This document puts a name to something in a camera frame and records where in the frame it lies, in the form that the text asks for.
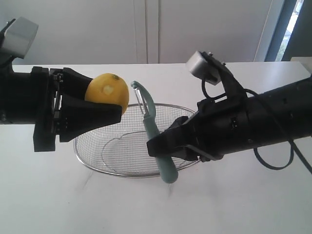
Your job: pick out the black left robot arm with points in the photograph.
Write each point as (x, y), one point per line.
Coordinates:
(19, 95)

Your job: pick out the oval metal wire basket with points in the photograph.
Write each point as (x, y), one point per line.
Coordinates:
(119, 149)

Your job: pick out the teal handled vegetable peeler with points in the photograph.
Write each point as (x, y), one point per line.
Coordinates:
(166, 166)

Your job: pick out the white cabinet corner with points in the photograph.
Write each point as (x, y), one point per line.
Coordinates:
(305, 61)

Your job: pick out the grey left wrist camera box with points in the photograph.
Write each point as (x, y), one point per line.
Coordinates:
(17, 37)

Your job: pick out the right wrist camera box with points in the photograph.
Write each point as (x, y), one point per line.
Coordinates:
(199, 67)

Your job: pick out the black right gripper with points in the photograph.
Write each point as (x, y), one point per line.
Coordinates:
(220, 128)

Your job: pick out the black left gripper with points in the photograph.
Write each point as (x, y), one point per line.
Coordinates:
(76, 115)

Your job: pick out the yellow lemon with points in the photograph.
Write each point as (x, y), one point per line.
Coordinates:
(108, 88)

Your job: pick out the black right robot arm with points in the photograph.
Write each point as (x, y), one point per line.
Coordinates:
(278, 115)

